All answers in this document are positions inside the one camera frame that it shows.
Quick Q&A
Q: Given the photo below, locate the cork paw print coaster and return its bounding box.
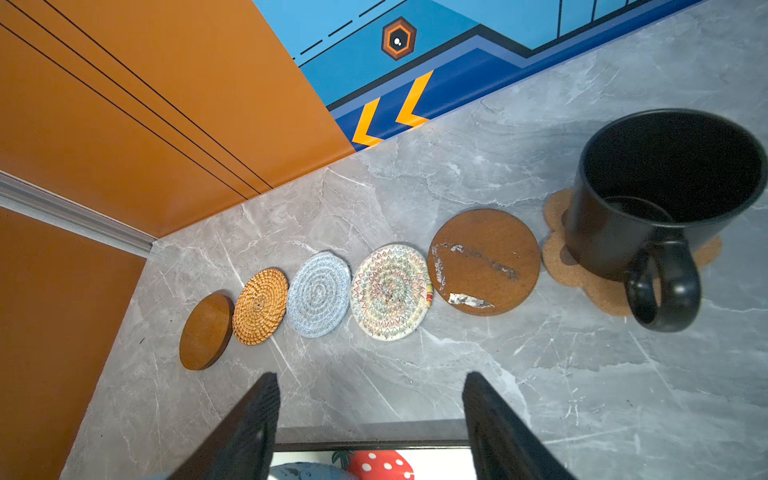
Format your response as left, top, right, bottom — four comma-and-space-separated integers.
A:
541, 188, 724, 318

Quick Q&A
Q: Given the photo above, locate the light brown wooden coaster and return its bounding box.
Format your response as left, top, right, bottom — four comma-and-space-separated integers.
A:
179, 293, 234, 371

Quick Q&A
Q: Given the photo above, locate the blue mug back middle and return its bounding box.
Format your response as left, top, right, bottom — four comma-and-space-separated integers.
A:
268, 462, 358, 480

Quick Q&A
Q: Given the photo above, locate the grey blue rope coaster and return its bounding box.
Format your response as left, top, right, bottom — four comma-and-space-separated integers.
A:
287, 251, 352, 338

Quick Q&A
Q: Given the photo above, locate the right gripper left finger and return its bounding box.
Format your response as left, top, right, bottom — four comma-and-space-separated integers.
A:
170, 373, 280, 479

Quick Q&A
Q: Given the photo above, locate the white strawberry serving tray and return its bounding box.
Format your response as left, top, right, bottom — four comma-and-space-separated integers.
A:
270, 443, 476, 480

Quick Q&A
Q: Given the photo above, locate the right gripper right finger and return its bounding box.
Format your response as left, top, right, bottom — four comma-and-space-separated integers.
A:
462, 372, 574, 480

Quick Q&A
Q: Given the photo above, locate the black mug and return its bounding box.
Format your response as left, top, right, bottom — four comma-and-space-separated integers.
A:
564, 108, 767, 333

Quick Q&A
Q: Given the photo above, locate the multicolour woven coaster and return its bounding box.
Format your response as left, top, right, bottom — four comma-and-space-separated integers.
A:
350, 243, 433, 342

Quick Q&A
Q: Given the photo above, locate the dark brown wooden coaster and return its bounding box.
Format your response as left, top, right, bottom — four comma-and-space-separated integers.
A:
427, 208, 541, 316

